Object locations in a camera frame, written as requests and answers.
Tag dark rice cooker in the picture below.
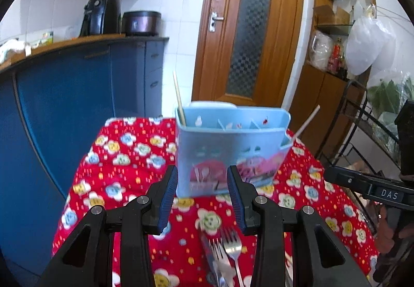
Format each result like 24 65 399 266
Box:
121 10 161 37

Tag cardboard box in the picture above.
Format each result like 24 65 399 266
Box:
314 5 351 27

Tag red smiley flower cloth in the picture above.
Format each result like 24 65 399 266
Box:
52 116 379 287

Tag black air fryer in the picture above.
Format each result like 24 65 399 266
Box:
79 0 122 37

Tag white rounded object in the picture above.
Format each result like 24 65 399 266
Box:
189 101 237 109

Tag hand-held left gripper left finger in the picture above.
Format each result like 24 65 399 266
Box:
35 165 179 287

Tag silver metal fork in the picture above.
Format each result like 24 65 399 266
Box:
209 238 234 287
220 225 244 287

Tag silver door handle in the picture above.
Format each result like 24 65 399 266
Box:
209 12 224 32

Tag light blue utensil holder box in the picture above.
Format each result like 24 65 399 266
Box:
175 107 293 197

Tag blue kitchen cabinet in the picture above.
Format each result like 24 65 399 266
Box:
0 35 170 275

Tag wooden shelf unit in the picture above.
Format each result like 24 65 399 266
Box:
288 0 377 158

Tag small printed carton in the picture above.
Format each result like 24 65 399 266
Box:
26 31 54 48

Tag white plastic bag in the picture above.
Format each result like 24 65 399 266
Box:
344 15 397 76

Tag white chopstick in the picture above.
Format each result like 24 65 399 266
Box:
289 105 321 142

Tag green leafy vegetables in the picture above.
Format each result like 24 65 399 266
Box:
367 70 414 127

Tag black metal rack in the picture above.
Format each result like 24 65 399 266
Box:
315 80 402 179

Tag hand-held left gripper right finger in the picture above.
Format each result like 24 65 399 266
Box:
226 165 372 287

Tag wooden chopstick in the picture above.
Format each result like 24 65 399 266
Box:
173 71 187 126

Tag brown wooden door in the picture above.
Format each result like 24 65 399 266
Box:
191 0 305 108

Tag clear plastic pitcher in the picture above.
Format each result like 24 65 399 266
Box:
309 31 334 71

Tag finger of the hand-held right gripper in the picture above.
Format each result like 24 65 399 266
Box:
324 167 414 207

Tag red sauce bottle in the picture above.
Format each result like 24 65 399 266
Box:
327 38 345 76

